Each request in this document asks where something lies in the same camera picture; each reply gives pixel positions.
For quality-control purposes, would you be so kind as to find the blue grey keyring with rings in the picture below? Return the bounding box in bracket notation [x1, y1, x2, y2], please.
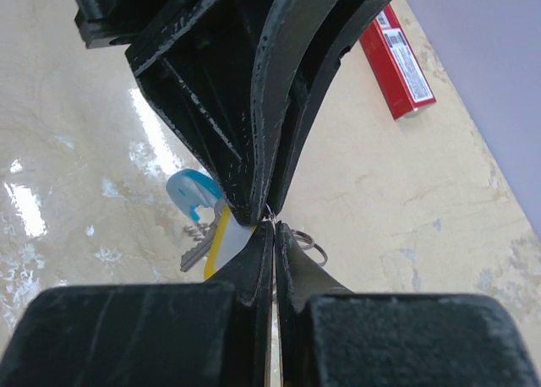
[164, 168, 330, 270]

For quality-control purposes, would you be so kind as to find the small yellow key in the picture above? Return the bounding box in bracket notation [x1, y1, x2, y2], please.
[180, 199, 256, 280]

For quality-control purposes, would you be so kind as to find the red rectangular box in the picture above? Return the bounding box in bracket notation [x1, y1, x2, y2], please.
[359, 5, 437, 120]

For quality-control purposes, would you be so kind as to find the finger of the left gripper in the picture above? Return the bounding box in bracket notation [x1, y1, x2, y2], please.
[267, 0, 392, 214]

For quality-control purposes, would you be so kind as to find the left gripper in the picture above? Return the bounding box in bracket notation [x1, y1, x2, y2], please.
[74, 0, 339, 225]

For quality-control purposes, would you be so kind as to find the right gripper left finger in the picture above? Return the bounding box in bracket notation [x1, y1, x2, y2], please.
[1, 222, 274, 386]

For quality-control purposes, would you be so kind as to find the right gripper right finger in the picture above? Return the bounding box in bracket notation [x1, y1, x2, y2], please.
[276, 223, 540, 386]

